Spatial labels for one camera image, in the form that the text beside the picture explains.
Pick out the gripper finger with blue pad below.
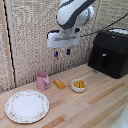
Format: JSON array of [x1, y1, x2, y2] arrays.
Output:
[[66, 48, 72, 56], [53, 48, 59, 59]]

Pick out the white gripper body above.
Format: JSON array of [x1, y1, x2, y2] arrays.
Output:
[[46, 29, 82, 50]]

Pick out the pink mug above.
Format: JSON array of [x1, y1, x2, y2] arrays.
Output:
[[35, 70, 51, 91]]

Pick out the yellow rectangular block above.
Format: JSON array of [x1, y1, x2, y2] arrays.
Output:
[[53, 78, 67, 90]]

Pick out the black air fryer drawer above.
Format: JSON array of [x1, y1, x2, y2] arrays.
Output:
[[88, 44, 128, 80]]

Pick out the black air fryer body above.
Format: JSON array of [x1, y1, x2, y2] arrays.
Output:
[[87, 28, 128, 80]]

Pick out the woven folding screen panel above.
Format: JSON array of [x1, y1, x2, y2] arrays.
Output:
[[5, 0, 62, 88], [89, 0, 128, 34], [59, 0, 101, 73], [0, 0, 16, 94]]

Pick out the yellow fries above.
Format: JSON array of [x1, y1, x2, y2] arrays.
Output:
[[73, 79, 86, 89]]

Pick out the small white bowl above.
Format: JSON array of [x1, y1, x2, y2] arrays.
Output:
[[70, 78, 88, 93]]

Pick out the white plate patterned rim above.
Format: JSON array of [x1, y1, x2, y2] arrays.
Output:
[[4, 89, 51, 125]]

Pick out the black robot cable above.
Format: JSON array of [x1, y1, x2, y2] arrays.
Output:
[[79, 13, 128, 38]]

